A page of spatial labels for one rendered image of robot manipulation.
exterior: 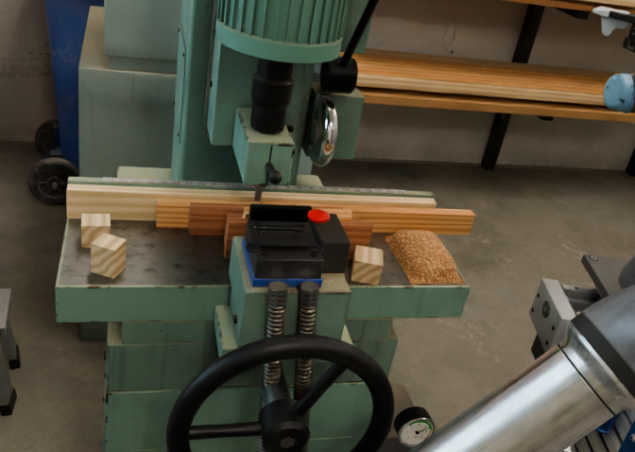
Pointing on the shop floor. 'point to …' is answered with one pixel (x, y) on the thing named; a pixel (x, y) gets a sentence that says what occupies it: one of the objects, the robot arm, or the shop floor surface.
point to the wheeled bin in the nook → (62, 80)
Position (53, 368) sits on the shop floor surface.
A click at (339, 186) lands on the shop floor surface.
